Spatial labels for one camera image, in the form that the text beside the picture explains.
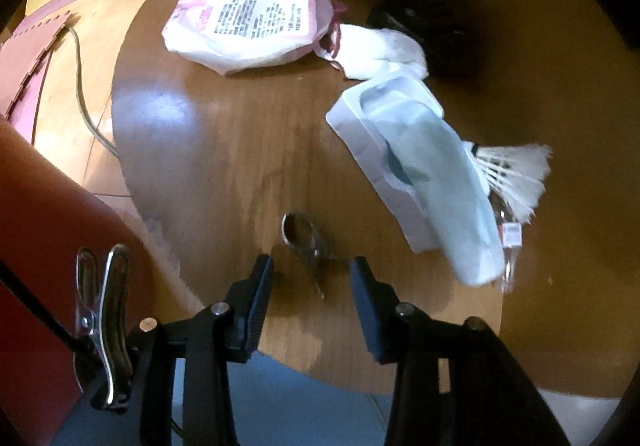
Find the grey floor cable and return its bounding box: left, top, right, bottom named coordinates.
left=67, top=26, right=123, bottom=161

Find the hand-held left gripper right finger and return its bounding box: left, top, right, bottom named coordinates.
left=349, top=256, right=571, bottom=446

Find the white feather shuttlecock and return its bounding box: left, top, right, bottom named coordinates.
left=462, top=141, right=553, bottom=224

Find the pink foam mat tile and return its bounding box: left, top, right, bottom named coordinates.
left=0, top=0, right=96, bottom=147

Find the blue cloth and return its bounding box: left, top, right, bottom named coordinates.
left=50, top=351, right=396, bottom=446

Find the light green face mask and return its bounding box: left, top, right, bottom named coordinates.
left=385, top=113, right=505, bottom=287

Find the white tissue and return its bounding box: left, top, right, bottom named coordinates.
left=337, top=23, right=430, bottom=80

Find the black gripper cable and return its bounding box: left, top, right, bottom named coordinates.
left=0, top=258, right=96, bottom=357

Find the wooden corner shelf unit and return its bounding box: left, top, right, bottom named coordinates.
left=82, top=0, right=640, bottom=399

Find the metal spring clip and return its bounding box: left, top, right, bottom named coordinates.
left=75, top=243, right=133, bottom=412

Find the pink and white packet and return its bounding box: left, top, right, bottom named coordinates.
left=162, top=0, right=346, bottom=75

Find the white plastic tray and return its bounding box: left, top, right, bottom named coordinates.
left=326, top=74, right=446, bottom=254

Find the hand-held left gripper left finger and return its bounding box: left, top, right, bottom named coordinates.
left=125, top=253, right=276, bottom=446

